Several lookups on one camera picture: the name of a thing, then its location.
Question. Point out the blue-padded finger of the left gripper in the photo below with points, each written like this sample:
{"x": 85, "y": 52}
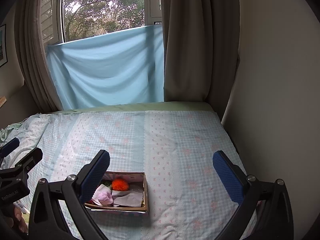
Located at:
{"x": 9, "y": 147}
{"x": 21, "y": 169}

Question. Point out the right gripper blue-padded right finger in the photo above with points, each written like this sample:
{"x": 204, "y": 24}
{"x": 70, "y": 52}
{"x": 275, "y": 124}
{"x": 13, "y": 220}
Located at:
{"x": 270, "y": 200}

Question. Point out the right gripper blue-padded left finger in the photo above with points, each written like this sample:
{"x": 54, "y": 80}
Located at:
{"x": 46, "y": 218}

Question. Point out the white cloth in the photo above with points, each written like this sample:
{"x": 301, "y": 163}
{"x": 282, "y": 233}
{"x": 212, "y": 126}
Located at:
{"x": 100, "y": 189}

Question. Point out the orange pom-pom plush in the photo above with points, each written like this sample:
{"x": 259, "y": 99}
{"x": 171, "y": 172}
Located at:
{"x": 120, "y": 184}

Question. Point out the cardboard box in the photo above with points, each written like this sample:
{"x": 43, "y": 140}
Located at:
{"x": 131, "y": 177}

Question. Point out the grey small cloth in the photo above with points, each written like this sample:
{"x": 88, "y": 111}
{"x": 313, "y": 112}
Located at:
{"x": 127, "y": 198}

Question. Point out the round glitter yellow-edged pad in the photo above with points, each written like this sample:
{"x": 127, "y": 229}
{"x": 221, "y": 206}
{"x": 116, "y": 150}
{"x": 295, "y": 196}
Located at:
{"x": 136, "y": 188}

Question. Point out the person's left hand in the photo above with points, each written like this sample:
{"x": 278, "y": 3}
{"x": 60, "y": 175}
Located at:
{"x": 13, "y": 216}

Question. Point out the brown left curtain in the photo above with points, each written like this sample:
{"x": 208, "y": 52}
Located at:
{"x": 32, "y": 56}

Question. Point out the brown curtain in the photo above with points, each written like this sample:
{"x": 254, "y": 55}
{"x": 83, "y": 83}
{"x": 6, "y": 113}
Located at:
{"x": 201, "y": 39}
{"x": 32, "y": 56}

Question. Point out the checkered floral bed quilt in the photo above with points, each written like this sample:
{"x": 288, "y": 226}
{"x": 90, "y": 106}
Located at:
{"x": 173, "y": 148}

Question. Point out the light blue hanging cloth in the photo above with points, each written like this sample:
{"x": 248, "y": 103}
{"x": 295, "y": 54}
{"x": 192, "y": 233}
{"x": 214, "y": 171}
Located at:
{"x": 123, "y": 67}

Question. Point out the green mattress sheet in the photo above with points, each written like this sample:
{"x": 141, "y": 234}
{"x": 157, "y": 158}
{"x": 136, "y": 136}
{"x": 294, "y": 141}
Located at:
{"x": 156, "y": 106}

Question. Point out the brown right curtain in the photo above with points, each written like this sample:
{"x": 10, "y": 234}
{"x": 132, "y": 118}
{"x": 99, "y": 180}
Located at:
{"x": 201, "y": 39}

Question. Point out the framed wall picture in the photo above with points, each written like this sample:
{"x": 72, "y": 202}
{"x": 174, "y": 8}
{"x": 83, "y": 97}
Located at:
{"x": 3, "y": 49}

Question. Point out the window with white frame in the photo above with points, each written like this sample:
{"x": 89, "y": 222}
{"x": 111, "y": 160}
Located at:
{"x": 69, "y": 20}

